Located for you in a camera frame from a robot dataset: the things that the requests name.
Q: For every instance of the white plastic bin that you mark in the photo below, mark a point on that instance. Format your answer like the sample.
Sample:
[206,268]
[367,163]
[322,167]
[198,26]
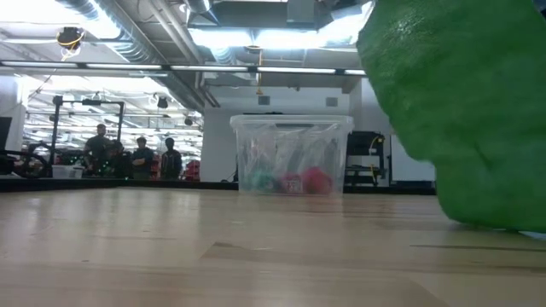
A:
[68,172]

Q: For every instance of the green elastic bandage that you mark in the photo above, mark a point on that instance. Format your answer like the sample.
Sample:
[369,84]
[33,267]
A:
[460,106]

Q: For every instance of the teal bandage roll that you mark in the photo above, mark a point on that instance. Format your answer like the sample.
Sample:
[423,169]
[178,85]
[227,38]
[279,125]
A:
[261,181]

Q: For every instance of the white rolling whiteboard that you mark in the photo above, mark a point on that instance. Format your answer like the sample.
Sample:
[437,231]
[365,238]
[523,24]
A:
[411,166]

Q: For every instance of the red bandage roll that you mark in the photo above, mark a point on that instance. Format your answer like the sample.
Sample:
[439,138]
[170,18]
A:
[317,181]

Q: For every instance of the pink bandage roll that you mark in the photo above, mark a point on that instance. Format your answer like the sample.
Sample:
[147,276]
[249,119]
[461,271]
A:
[292,184]

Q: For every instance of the clear plastic storage box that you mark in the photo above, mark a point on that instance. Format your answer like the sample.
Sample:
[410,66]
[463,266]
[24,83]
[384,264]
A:
[292,145]

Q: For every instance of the person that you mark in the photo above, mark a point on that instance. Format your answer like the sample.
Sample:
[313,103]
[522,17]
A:
[99,147]
[143,158]
[171,161]

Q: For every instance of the grey wall vent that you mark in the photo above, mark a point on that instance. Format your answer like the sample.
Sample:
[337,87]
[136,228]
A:
[332,102]
[263,100]

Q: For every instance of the black equipment cart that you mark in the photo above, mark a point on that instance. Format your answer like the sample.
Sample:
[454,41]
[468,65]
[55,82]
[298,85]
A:
[362,145]

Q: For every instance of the black background gantry frame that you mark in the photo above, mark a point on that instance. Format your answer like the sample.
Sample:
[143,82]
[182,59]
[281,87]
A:
[91,102]

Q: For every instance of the black curved equipment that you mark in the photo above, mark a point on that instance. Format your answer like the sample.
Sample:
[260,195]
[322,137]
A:
[25,164]

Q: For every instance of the overhead LED light bar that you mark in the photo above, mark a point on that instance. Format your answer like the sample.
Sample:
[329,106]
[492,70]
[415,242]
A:
[170,67]

